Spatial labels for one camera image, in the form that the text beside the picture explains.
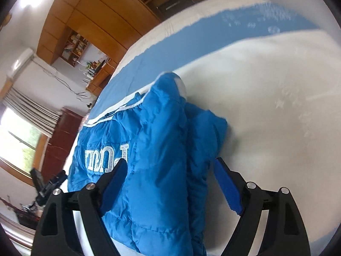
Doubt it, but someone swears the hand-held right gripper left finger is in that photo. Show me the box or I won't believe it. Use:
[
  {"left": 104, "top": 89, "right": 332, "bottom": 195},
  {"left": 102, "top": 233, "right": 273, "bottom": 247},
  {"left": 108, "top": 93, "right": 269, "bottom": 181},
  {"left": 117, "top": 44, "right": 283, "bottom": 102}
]
[{"left": 32, "top": 158, "right": 128, "bottom": 256}]

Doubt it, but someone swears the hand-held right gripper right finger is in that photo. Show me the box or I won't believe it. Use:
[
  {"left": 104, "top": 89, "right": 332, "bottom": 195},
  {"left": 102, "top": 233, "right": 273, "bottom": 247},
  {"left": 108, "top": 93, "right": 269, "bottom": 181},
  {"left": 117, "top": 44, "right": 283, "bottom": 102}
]
[{"left": 214, "top": 157, "right": 311, "bottom": 256}]

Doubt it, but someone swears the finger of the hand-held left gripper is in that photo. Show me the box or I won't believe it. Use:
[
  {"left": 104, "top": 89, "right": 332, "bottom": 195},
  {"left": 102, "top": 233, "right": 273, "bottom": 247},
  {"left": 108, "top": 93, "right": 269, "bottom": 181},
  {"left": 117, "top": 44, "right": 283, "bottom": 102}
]
[
  {"left": 30, "top": 169, "right": 44, "bottom": 191},
  {"left": 49, "top": 170, "right": 67, "bottom": 188}
]

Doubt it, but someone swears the blue puffer jacket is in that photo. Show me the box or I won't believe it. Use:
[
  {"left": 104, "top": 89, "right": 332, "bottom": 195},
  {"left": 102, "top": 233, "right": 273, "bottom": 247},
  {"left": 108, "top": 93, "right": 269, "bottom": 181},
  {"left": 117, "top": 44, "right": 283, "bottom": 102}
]
[{"left": 67, "top": 73, "right": 228, "bottom": 256}]

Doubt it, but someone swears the window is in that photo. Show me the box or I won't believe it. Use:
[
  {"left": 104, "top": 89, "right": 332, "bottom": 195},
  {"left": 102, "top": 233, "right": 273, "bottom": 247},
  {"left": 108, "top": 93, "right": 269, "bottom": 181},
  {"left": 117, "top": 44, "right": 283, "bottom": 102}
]
[{"left": 0, "top": 107, "right": 50, "bottom": 178}]

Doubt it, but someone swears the dark wooden headboard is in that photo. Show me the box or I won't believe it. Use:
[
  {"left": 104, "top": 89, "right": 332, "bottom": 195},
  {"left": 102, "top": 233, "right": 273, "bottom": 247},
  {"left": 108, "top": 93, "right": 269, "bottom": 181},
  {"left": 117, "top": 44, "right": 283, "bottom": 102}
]
[{"left": 41, "top": 107, "right": 87, "bottom": 182}]

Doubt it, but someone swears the striped curtain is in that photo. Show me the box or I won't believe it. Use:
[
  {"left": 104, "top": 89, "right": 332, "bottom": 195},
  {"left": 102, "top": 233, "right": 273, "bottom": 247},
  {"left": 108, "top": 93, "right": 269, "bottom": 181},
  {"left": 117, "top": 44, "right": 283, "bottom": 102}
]
[{"left": 0, "top": 85, "right": 63, "bottom": 139}]

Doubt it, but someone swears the wooden desk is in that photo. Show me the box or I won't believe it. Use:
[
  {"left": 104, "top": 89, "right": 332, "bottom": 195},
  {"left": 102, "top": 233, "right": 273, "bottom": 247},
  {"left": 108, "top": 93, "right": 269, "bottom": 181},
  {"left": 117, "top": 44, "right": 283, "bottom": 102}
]
[{"left": 85, "top": 56, "right": 119, "bottom": 96}]

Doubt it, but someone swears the blue and white blanket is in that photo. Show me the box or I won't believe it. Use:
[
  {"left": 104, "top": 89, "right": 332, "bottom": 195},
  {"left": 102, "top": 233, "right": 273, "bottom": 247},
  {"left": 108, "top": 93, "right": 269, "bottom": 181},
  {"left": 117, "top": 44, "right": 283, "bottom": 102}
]
[{"left": 68, "top": 0, "right": 340, "bottom": 256}]

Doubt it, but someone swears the white air conditioner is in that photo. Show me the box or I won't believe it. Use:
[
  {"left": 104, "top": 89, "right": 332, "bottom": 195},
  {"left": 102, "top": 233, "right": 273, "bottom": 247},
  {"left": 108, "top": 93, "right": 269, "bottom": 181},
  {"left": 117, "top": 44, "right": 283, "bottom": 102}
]
[{"left": 7, "top": 48, "right": 35, "bottom": 82}]

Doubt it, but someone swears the wooden wardrobe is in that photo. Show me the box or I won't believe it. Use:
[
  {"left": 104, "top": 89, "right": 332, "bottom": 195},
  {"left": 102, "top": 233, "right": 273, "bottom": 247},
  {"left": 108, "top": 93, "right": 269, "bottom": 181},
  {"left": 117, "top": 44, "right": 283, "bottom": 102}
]
[{"left": 36, "top": 0, "right": 246, "bottom": 96}]

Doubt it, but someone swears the hanging black cable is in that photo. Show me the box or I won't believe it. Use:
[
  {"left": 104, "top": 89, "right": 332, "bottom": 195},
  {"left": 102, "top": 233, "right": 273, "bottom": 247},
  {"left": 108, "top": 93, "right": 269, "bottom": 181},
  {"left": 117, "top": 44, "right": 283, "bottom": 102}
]
[{"left": 35, "top": 60, "right": 92, "bottom": 98}]

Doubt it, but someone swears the wall bookshelf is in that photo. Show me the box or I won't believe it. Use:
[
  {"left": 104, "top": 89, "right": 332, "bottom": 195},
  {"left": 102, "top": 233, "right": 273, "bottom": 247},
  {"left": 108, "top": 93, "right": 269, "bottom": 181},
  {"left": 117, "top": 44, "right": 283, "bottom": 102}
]
[{"left": 59, "top": 31, "right": 90, "bottom": 67}]

